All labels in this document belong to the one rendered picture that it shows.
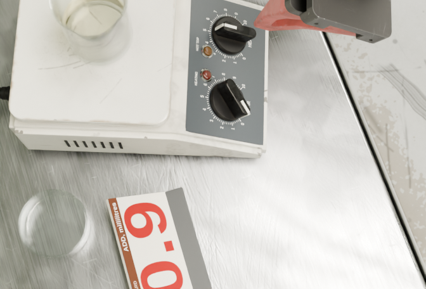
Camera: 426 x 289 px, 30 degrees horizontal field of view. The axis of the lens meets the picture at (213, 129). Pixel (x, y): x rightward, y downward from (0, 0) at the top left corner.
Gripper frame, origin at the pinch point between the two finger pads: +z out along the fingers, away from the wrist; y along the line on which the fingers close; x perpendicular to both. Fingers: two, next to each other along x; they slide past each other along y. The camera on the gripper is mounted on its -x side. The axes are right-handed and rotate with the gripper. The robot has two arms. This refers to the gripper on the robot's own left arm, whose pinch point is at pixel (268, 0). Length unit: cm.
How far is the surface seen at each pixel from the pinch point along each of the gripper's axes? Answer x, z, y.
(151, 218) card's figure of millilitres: -1.9, 12.8, 14.8
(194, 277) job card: 1.9, 12.1, 19.2
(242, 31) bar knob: 1.6, 5.6, 0.2
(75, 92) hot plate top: -10.4, 9.8, 6.6
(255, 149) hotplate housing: 4.6, 7.8, 9.0
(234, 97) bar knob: 1.0, 5.6, 5.8
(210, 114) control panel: 0.0, 7.4, 7.0
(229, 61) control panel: 1.6, 7.4, 2.3
